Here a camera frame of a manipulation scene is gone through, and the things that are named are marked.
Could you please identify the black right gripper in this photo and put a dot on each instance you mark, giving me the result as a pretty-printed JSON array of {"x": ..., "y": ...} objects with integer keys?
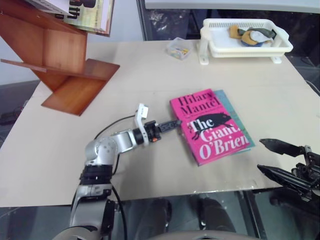
[{"x": 311, "y": 172}]

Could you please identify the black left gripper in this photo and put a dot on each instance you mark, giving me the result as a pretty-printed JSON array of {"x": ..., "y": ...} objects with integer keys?
[{"x": 152, "y": 131}]

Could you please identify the pink Hilary Mantel book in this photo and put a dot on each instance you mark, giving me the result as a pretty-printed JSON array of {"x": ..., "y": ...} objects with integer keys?
[{"x": 212, "y": 130}]

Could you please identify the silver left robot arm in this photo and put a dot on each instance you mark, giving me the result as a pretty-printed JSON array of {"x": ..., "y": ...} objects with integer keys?
[{"x": 105, "y": 147}]

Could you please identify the teal book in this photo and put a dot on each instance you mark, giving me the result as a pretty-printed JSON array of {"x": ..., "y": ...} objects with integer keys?
[{"x": 233, "y": 110}]

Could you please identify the zigzag wooden bookshelf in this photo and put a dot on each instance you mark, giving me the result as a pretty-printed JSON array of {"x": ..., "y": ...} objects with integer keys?
[{"x": 62, "y": 50}]

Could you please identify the book with large black letters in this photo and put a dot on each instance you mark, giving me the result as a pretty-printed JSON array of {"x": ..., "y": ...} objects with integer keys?
[{"x": 87, "y": 15}]

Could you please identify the white cover book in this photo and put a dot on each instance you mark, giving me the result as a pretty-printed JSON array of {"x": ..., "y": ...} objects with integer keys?
[{"x": 47, "y": 5}]

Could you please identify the small clear plastic box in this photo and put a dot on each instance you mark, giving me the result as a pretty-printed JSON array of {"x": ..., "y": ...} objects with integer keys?
[{"x": 178, "y": 48}]

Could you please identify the blue cloth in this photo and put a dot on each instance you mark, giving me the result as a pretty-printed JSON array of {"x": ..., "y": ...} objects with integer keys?
[{"x": 252, "y": 45}]

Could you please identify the white plastic drainer rack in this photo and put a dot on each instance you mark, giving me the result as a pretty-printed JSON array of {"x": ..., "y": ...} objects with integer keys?
[{"x": 280, "y": 43}]

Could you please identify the pale grey cloth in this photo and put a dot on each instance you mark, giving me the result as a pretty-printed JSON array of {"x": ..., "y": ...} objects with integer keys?
[{"x": 258, "y": 37}]

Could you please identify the dark green cloth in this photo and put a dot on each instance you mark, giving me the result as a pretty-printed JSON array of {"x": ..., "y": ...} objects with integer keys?
[{"x": 265, "y": 32}]

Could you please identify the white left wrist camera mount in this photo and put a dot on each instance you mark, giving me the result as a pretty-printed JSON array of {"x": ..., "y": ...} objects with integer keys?
[{"x": 139, "y": 120}]

